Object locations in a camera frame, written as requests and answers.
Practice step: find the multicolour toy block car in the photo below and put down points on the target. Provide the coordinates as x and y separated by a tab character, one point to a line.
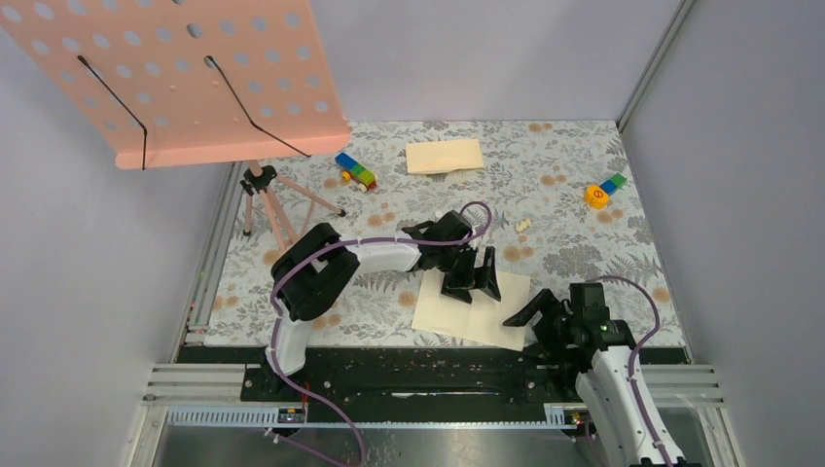
354	171

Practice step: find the aluminium frame rail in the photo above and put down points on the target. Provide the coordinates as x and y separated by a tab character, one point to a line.
208	395

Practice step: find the small cream crumb piece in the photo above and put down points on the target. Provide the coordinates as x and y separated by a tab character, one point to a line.
523	225

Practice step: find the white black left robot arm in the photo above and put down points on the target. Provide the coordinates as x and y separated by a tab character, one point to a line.
311	275

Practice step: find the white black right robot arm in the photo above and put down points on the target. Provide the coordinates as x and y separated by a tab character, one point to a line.
597	357

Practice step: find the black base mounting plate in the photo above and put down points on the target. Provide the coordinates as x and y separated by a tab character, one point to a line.
396	384

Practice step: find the yellow blue green toy blocks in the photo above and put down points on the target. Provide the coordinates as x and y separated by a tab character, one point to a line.
598	196

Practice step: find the pink tripod music stand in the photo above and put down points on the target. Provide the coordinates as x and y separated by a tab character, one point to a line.
169	83

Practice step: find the cream envelope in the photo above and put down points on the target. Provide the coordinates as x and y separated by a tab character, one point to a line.
437	157

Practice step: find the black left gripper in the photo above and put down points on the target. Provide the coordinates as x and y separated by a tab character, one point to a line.
482	277

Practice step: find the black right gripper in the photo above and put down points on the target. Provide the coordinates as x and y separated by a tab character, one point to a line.
549	305

